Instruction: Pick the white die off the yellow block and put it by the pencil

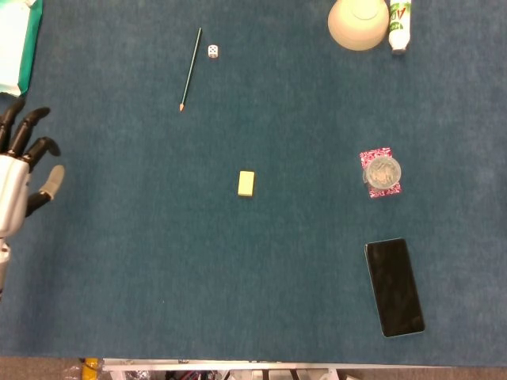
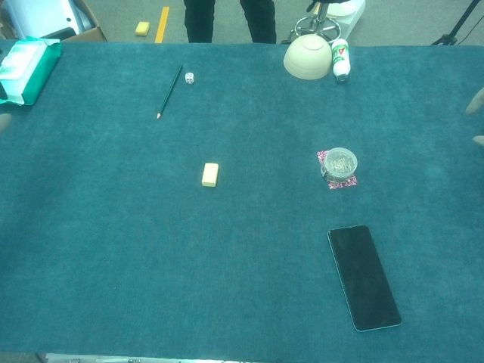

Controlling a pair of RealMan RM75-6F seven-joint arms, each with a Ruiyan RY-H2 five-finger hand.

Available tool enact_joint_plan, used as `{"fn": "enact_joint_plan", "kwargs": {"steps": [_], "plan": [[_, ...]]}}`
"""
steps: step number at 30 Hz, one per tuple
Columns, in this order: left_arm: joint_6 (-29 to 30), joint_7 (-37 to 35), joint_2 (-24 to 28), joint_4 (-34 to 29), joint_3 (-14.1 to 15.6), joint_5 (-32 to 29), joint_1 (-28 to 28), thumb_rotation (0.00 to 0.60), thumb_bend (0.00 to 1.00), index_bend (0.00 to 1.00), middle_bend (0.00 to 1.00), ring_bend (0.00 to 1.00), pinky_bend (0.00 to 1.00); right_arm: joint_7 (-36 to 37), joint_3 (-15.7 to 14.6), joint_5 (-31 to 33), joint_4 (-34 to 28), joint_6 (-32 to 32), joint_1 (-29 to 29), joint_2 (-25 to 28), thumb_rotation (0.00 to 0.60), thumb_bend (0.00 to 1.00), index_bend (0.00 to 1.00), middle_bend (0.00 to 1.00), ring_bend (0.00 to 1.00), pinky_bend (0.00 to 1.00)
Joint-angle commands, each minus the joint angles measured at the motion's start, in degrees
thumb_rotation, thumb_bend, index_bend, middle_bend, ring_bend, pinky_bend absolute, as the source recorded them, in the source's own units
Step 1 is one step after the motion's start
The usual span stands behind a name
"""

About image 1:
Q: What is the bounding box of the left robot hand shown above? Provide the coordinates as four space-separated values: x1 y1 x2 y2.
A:
0 98 67 238

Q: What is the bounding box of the green wet wipes pack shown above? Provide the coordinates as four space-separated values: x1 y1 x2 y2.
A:
0 0 44 98

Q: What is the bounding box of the teal felt table cloth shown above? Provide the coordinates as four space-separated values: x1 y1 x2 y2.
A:
0 0 507 367

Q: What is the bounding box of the yellow object under table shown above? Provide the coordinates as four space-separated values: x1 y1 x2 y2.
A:
81 358 99 380

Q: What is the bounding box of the green pencil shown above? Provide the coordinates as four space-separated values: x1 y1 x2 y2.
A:
178 27 203 113

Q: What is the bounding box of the yellow rectangular block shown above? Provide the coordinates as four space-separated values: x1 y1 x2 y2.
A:
238 170 256 198

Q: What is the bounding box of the red patterned coaster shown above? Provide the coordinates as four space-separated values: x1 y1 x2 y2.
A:
359 146 403 200

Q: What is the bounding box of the clear jar of clips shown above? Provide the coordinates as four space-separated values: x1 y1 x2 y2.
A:
363 156 402 190

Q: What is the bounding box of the cream upturned bowl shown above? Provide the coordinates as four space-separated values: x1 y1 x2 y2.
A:
327 0 391 52

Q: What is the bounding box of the black smartphone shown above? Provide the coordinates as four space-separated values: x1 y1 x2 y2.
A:
364 237 426 338

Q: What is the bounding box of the white bottle green label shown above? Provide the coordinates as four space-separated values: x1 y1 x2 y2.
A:
387 0 413 55

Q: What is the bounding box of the white metal base frame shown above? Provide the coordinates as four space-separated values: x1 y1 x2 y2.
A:
101 358 337 380

